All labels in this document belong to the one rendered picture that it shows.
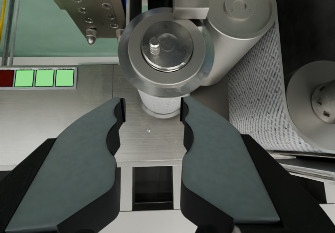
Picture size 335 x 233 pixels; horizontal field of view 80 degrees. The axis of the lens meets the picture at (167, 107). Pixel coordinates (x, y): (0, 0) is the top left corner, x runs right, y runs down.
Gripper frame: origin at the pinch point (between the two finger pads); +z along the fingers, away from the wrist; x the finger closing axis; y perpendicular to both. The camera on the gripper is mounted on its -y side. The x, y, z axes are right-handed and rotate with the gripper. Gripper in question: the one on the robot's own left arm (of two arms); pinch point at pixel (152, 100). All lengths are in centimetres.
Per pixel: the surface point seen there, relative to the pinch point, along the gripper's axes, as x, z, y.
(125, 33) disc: -4.5, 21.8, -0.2
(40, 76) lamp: -35, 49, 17
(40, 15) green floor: -126, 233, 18
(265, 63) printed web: 19.5, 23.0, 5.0
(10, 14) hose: -59, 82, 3
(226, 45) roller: 11.8, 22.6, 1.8
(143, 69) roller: -1.7, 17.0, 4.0
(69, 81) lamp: -27, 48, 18
